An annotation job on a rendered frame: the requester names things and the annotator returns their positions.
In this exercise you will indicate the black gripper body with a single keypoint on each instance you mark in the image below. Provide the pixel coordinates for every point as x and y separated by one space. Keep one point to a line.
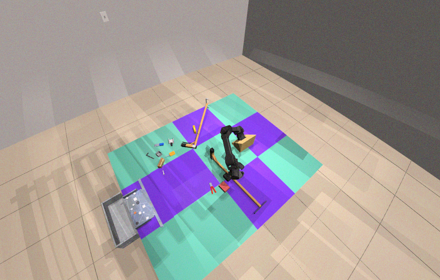
227 176

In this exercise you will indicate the long tan wooden pole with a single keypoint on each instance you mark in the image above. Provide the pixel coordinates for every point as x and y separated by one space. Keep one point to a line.
212 156

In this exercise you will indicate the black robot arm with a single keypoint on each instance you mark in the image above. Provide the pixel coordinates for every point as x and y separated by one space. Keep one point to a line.
230 159

